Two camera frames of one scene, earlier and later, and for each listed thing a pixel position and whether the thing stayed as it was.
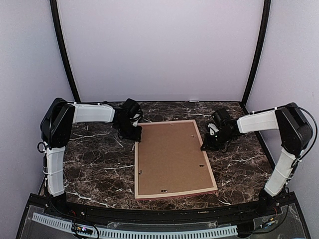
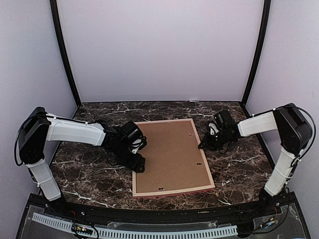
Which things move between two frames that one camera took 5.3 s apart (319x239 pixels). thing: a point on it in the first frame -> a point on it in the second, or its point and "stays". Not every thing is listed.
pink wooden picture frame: [169, 162] stays
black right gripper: [209, 146] stays
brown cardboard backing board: [170, 159] stays
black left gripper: [135, 137] -> [135, 164]
